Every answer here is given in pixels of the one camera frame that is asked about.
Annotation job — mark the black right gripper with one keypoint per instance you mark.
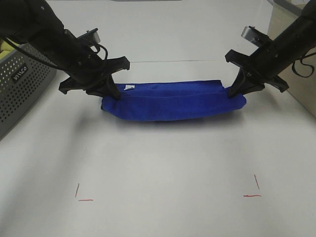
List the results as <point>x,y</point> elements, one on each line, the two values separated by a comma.
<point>261,67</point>

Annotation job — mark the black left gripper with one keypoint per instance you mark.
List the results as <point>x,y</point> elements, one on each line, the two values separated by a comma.
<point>94,75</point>

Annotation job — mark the blue towel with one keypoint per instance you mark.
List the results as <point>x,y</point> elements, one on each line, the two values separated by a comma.
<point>171,101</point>

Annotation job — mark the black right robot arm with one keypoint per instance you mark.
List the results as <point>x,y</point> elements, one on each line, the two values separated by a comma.
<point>301,34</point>

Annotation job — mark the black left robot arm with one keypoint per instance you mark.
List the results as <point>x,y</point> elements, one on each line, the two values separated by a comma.
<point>34,22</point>

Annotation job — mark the grey perforated basket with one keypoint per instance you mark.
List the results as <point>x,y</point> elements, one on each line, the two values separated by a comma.
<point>22,82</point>

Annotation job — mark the yellow cloth in basket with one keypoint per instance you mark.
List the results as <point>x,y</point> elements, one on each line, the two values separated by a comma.
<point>5,49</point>

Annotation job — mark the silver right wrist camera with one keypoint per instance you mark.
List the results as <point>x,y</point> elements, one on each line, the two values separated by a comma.
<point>254,36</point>

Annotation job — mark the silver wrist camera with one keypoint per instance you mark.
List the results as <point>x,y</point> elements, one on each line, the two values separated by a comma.
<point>254,36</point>
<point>91,37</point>

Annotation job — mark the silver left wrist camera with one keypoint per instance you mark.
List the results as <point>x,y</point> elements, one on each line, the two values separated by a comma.
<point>91,37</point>

